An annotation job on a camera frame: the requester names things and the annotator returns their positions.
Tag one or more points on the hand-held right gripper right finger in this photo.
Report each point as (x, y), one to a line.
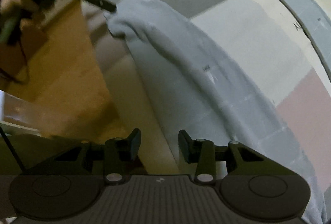
(184, 145)

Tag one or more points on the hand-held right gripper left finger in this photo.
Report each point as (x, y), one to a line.
(135, 142)

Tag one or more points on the grey printed pants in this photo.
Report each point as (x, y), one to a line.
(181, 84)

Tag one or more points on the person's left hand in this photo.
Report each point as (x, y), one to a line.
(7, 3)

